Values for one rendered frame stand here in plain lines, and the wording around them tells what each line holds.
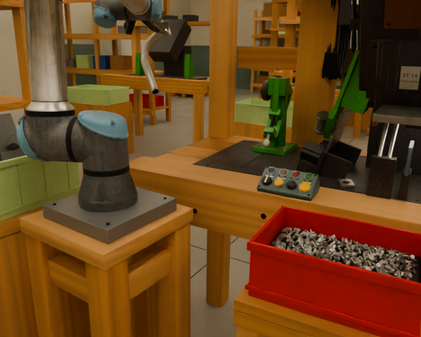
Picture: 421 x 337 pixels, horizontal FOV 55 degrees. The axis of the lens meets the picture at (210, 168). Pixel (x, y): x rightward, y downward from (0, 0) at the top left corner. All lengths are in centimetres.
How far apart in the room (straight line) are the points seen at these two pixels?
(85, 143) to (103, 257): 28
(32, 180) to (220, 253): 102
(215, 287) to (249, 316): 128
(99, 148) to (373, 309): 67
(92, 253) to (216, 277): 122
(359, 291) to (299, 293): 11
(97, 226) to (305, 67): 103
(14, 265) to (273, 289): 80
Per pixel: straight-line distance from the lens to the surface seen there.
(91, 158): 101
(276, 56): 175
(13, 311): 140
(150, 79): 161
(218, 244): 198
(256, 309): 82
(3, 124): 159
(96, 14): 141
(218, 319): 209
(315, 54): 162
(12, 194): 130
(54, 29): 106
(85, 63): 764
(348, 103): 123
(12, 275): 135
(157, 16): 138
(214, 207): 117
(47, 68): 105
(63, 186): 140
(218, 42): 176
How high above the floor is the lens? 128
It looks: 17 degrees down
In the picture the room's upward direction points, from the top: 1 degrees clockwise
